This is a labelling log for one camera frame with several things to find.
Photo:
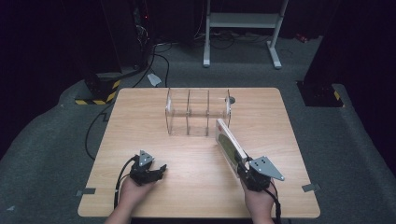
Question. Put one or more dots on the small red object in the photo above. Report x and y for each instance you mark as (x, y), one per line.
(300, 38)

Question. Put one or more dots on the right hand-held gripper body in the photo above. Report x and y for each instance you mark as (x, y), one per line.
(261, 174)

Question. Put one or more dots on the white metal stand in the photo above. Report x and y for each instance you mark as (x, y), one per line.
(244, 31)

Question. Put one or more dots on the white paper scrap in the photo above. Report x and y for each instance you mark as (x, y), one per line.
(154, 79)

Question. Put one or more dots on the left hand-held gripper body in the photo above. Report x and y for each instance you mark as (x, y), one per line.
(142, 171)

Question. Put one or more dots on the grey round table grommet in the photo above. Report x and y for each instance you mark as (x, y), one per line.
(232, 100)

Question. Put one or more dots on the black base with yellow stripe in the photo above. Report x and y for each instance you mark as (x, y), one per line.
(322, 94)

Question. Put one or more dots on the grey tape piece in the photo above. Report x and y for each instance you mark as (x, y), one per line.
(86, 192)
(310, 187)

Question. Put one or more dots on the black equipment tower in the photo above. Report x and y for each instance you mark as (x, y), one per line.
(137, 31)

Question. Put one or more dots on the yellow black striped base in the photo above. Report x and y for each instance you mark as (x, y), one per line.
(99, 90)

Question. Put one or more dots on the clear acrylic divided rack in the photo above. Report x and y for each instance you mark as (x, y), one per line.
(196, 112)

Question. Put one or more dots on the green leaf picture book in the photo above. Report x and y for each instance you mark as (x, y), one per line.
(229, 146)

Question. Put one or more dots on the person's left hand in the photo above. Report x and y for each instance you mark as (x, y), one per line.
(134, 193)

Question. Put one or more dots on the small grey floor tape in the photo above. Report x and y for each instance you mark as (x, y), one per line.
(11, 208)

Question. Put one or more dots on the person's right hand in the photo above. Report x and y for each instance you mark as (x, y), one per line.
(259, 202)

